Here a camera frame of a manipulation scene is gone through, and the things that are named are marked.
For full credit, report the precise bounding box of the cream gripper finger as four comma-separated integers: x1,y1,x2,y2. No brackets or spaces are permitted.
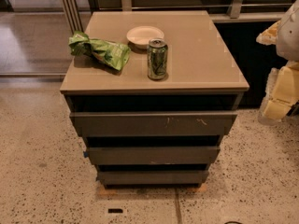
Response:
261,61,299,120
256,21,280,46

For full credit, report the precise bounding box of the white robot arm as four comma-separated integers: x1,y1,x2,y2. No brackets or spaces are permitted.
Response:
256,0,299,125

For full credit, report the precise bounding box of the grey middle drawer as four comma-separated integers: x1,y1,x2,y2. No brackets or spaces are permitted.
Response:
86,147,220,165

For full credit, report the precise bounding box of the grey drawer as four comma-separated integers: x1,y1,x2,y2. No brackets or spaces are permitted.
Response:
86,147,220,165
70,111,236,137
97,170,208,186

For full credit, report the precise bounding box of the grey drawer cabinet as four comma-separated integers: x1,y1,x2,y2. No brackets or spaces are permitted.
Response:
61,11,249,174

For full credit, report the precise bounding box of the grey bottom drawer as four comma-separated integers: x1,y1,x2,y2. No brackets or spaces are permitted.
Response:
97,170,208,186

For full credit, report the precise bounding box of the grey top drawer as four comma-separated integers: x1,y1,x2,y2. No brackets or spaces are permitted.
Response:
70,111,236,137

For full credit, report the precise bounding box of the green soda can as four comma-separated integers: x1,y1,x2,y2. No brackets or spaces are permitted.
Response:
148,38,168,80

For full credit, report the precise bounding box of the white bowl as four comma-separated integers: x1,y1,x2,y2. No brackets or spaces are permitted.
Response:
126,26,164,49

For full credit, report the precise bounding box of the green chip bag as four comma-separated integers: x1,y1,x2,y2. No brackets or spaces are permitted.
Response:
68,31,131,71

